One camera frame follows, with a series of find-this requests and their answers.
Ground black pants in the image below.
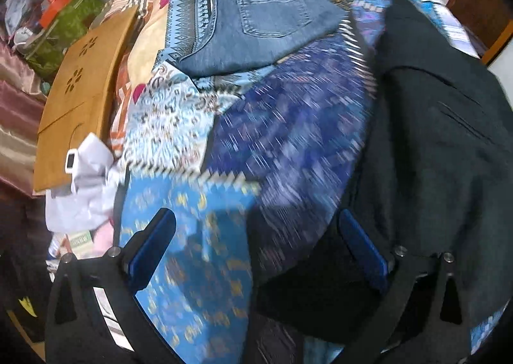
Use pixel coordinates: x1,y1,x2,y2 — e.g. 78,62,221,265
256,0,512,363

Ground white paper sheets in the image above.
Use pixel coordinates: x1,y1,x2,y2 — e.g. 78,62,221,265
45,133,122,234

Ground patchwork patterned bedspread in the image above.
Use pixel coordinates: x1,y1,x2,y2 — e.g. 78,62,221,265
102,0,502,364

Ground wooden cutout board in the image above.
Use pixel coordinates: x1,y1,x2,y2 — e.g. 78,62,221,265
33,6,137,194

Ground striped pink gold curtain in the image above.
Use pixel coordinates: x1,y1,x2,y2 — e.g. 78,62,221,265
1,42,46,197

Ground green fabric storage basket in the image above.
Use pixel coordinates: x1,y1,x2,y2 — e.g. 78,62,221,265
19,0,104,82

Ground blue denim jeans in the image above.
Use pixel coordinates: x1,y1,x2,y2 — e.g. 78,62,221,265
176,0,344,78

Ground orange box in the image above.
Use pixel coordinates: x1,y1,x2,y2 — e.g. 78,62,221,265
39,0,71,29

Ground brown wooden door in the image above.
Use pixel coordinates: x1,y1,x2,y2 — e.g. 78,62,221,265
447,0,512,65

